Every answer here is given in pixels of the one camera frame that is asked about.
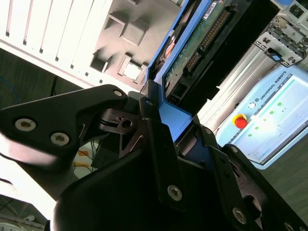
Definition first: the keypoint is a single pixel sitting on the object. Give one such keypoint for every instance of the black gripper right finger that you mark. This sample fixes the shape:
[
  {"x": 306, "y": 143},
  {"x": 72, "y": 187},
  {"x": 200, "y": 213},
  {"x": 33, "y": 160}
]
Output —
[{"x": 223, "y": 171}]

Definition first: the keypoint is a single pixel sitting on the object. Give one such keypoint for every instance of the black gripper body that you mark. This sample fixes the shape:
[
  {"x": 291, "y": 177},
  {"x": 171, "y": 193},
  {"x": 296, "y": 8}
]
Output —
[{"x": 118, "y": 196}]

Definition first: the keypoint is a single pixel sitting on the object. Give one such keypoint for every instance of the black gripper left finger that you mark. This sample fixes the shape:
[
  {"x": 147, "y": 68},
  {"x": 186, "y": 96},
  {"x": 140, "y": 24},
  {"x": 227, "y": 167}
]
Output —
[{"x": 45, "y": 113}]

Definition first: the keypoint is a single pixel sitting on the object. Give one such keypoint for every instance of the hard disk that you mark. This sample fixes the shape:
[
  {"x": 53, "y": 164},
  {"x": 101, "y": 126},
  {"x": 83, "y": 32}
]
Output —
[{"x": 190, "y": 50}]

